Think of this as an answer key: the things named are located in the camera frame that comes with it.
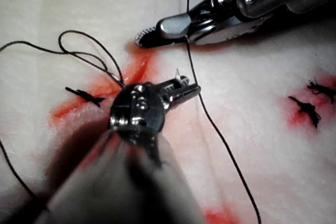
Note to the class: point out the right arm needle driver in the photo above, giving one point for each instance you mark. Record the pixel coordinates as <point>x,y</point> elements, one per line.
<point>236,9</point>

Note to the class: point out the right arm needle driver jaw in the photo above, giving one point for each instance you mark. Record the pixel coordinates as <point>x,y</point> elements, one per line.
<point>152,41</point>
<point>174,26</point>

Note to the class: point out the left arm needle driver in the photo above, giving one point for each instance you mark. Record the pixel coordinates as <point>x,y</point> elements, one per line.
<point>139,113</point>

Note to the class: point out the left arm needle driver jaw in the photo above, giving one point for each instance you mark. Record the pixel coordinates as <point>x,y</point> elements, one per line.
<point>183,95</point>
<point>174,84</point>

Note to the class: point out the dark left arm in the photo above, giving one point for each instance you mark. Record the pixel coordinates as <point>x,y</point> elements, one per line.
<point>105,195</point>

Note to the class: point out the black stitching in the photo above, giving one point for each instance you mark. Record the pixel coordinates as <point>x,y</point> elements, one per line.
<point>86,96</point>
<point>305,108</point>

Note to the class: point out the tissue pad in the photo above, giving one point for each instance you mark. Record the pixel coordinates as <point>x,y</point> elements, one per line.
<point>262,77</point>

